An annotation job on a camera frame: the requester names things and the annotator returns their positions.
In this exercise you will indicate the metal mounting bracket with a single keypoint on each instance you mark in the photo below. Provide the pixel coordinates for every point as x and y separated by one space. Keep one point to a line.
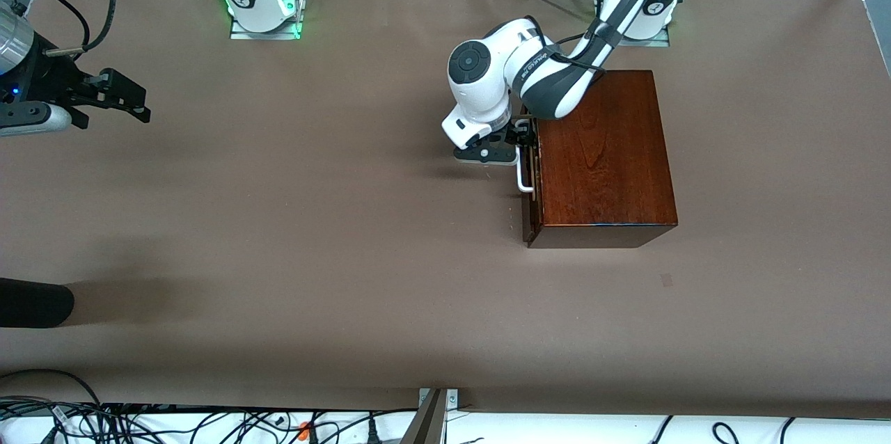
452 399

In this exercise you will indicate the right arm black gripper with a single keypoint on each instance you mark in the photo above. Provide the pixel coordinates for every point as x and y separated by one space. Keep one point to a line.
57 79

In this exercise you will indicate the dark angled bar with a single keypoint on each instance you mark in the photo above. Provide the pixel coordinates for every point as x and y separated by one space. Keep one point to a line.
426 426

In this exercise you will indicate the black rounded object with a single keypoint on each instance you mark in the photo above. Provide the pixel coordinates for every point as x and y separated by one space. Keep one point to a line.
35 303

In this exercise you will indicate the black power plug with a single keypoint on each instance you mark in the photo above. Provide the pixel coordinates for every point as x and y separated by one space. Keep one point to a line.
372 433

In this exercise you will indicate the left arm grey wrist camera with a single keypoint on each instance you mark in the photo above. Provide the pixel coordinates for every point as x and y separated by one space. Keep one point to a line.
487 154

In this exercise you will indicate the dark brown wooden cabinet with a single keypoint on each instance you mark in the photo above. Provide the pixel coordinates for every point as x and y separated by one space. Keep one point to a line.
612 172

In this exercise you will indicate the right arm aluminium base plate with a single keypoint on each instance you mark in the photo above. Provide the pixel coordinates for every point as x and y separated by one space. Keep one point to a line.
264 35

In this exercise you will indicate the left arm aluminium base plate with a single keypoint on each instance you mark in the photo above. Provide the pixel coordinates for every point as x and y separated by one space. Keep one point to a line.
647 42

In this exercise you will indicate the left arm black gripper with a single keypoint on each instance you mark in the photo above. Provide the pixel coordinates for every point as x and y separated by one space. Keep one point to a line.
521 131

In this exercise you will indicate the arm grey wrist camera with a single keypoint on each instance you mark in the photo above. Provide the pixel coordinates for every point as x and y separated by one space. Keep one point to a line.
487 154
31 120

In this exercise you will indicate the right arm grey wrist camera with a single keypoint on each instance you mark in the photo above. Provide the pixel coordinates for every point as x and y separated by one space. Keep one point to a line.
31 120

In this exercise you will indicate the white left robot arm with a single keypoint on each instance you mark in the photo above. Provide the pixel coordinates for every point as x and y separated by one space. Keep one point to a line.
487 82

